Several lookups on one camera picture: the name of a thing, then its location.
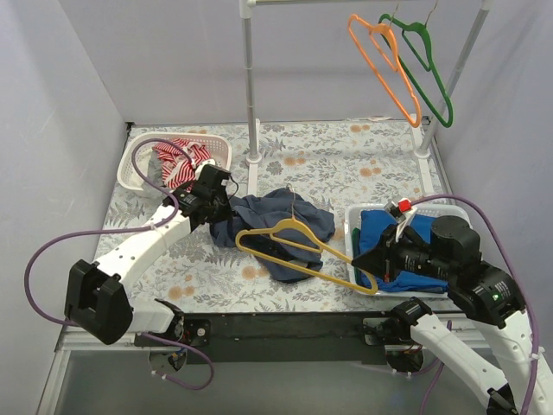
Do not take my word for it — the green velvet hanger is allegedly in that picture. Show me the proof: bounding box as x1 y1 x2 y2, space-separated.
378 1 454 128

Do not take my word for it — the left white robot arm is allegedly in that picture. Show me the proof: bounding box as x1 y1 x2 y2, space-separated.
64 164 232 346

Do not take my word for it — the navy blue tank top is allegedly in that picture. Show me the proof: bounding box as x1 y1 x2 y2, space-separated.
209 188 336 284

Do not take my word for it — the blue folded shirt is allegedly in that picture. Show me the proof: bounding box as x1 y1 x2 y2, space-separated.
358 210 448 294

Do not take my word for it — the white metal clothes rack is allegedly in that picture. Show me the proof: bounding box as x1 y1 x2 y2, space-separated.
238 1 494 196

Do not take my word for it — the floral table mat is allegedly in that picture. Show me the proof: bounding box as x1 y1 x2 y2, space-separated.
79 118 489 315

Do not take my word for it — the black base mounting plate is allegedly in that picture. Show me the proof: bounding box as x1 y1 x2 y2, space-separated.
161 311 433 375

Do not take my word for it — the grey garment in basket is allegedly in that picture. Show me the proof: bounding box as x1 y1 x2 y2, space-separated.
143 153 164 199

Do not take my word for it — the white right laundry basket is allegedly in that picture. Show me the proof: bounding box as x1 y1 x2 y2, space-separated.
343 202 470 299

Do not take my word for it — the green garment in basket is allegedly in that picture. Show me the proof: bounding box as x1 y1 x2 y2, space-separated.
351 227 360 259

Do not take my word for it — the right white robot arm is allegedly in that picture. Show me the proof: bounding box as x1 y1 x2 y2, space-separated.
352 215 552 414

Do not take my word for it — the white laundry basket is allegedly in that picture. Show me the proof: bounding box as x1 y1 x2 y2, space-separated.
343 202 470 299
117 131 232 197

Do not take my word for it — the red white striped garment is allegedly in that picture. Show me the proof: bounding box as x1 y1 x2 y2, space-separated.
153 138 214 189

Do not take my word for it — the white left laundry basket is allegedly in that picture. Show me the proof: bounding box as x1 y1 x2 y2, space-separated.
117 131 232 197

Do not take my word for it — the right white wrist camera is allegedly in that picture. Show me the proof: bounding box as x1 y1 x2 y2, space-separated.
384 198 418 242

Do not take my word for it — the yellow velvet hanger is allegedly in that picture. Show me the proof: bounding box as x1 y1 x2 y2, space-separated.
235 182 379 297

